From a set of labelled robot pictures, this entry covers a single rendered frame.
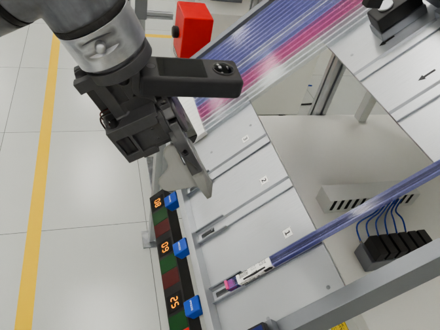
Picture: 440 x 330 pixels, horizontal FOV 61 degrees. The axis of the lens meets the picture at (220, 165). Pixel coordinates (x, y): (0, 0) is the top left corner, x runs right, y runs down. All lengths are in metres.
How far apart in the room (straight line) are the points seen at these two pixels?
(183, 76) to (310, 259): 0.31
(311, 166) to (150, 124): 0.68
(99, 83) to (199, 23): 0.92
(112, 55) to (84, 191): 1.37
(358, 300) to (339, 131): 0.78
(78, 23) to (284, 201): 0.40
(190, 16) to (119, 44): 0.94
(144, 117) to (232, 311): 0.32
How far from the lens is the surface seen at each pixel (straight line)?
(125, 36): 0.38
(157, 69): 0.42
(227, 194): 0.67
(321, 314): 0.52
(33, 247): 1.57
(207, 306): 0.60
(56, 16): 0.37
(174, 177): 0.47
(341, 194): 0.94
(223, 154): 0.73
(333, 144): 1.16
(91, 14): 0.36
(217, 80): 0.42
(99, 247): 1.53
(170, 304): 0.68
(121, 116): 0.44
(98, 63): 0.38
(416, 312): 0.89
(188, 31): 1.30
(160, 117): 0.43
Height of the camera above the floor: 1.26
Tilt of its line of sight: 42 degrees down
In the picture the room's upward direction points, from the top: 13 degrees clockwise
